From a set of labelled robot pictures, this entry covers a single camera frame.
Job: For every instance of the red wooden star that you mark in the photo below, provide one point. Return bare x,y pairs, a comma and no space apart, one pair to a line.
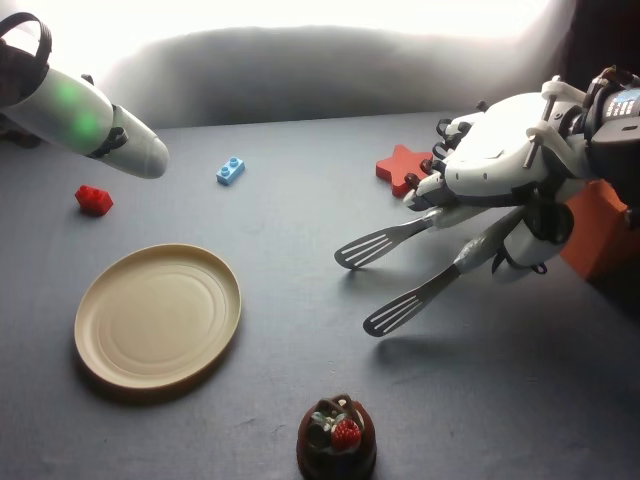
397,170

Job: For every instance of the metal slotted tongs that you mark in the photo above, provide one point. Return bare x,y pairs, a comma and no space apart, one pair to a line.
442,281

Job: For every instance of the orange block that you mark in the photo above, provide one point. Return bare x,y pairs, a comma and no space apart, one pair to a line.
595,235

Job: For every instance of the cream round plate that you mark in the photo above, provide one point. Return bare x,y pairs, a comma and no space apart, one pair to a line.
155,315

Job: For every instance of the blue toy brick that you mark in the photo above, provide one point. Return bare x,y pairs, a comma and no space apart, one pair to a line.
230,172

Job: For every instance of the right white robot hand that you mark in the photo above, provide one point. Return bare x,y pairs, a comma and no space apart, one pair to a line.
500,150

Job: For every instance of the red toy brick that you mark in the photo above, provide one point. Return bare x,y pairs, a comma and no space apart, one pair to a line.
94,201

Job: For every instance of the white backdrop sheet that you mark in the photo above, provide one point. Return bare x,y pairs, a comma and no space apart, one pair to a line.
300,65

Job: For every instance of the grey table cloth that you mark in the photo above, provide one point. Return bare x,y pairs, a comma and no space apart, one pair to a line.
300,300

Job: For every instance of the chocolate toy cake with strawberry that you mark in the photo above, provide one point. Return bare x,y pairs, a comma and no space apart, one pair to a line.
345,435

